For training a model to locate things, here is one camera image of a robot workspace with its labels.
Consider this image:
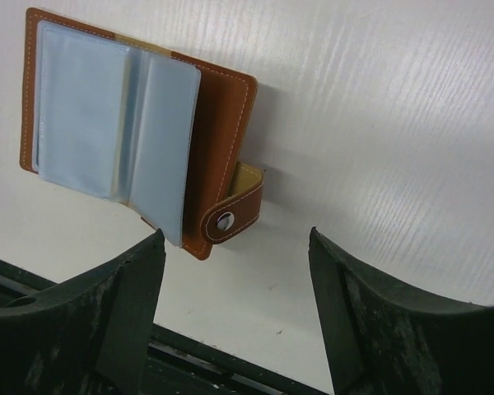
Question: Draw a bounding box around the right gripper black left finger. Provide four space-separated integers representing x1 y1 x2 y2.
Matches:
0 230 165 394

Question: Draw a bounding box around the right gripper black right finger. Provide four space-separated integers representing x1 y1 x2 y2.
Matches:
309 230 494 394

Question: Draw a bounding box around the brown leather card holder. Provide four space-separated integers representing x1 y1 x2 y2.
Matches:
19 7 263 260

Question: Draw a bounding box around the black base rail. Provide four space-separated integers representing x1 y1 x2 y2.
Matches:
0 257 312 394

